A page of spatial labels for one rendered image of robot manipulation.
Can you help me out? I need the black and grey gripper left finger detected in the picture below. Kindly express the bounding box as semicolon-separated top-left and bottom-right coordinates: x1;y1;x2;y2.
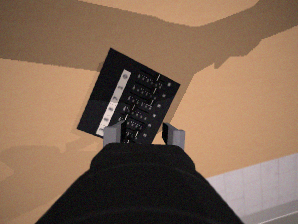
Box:
103;120;127;147

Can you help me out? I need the black lighting desk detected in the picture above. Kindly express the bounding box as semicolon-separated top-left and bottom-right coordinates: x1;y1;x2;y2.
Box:
76;47;181;144

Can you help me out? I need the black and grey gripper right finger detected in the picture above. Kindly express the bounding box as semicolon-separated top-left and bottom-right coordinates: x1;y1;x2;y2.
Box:
162;122;185;150

